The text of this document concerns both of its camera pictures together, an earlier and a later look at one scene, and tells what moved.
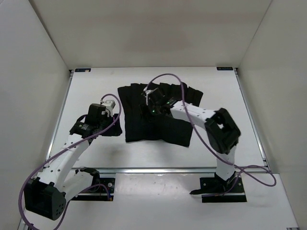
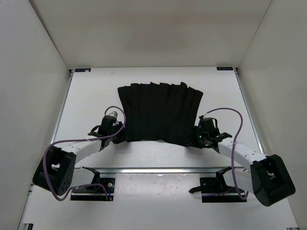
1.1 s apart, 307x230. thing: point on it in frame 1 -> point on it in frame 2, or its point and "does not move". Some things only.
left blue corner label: (84, 70) does not move
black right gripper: (150, 104) -> (194, 143)
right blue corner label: (225, 68) does not move
